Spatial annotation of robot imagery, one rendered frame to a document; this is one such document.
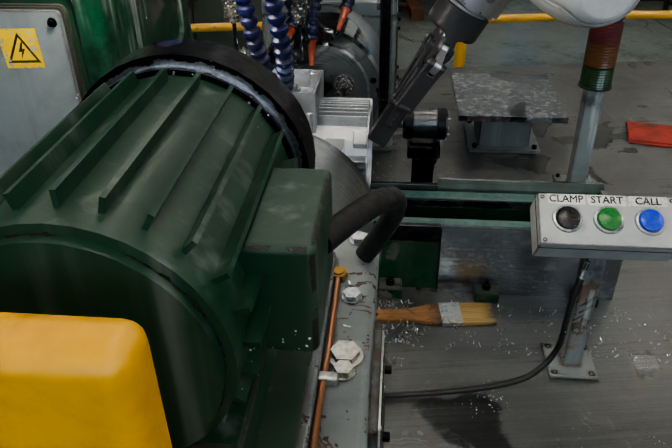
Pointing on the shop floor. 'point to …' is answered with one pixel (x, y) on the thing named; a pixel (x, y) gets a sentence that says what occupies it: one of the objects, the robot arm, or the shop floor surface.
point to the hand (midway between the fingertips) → (387, 123)
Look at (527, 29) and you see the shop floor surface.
